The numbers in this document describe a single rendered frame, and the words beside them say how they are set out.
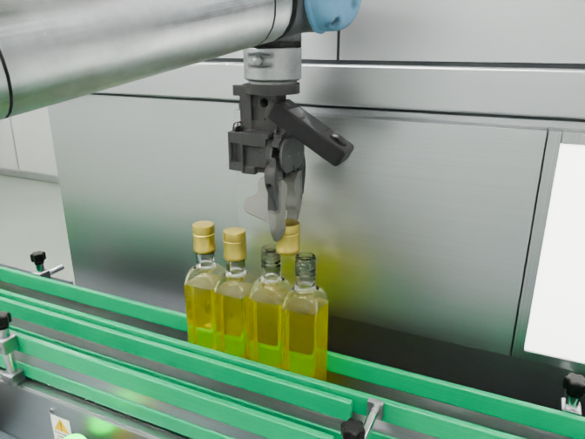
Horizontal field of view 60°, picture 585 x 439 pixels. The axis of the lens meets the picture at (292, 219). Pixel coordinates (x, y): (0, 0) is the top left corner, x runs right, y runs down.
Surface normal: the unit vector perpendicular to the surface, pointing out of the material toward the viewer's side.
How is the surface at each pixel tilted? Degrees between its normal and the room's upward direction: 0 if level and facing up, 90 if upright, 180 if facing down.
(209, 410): 90
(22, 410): 90
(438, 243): 90
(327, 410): 90
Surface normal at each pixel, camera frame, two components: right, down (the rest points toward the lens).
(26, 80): 0.74, 0.55
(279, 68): 0.27, 0.32
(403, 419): -0.42, 0.30
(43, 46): 0.75, 0.15
